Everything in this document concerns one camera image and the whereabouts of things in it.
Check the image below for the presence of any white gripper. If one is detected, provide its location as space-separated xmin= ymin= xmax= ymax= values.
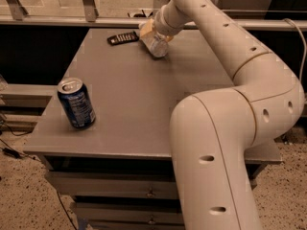
xmin=139 ymin=4 xmax=186 ymax=42

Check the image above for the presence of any clear blue-label plastic bottle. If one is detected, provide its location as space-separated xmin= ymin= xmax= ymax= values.
xmin=140 ymin=31 xmax=168 ymax=58

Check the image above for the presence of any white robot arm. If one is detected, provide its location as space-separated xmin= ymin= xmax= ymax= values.
xmin=141 ymin=0 xmax=304 ymax=230

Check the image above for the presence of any black rxbar chocolate bar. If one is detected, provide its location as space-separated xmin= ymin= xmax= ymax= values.
xmin=107 ymin=31 xmax=139 ymax=46

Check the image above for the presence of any blue soda can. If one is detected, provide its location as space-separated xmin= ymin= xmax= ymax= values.
xmin=58 ymin=78 xmax=96 ymax=128

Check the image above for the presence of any grey drawer cabinet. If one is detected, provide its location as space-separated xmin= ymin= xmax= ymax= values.
xmin=22 ymin=28 xmax=282 ymax=230

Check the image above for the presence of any metal railing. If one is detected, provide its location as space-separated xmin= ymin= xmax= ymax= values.
xmin=0 ymin=0 xmax=307 ymax=33

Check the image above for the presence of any upper grey drawer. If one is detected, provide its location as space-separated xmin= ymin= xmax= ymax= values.
xmin=44 ymin=171 xmax=257 ymax=200

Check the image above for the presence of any grey drawer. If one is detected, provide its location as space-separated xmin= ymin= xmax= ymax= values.
xmin=71 ymin=203 xmax=184 ymax=225
xmin=44 ymin=171 xmax=257 ymax=200

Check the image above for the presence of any lower grey drawer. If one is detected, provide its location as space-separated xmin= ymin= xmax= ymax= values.
xmin=71 ymin=203 xmax=184 ymax=225

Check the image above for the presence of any black floor cable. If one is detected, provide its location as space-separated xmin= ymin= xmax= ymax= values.
xmin=0 ymin=112 xmax=78 ymax=230

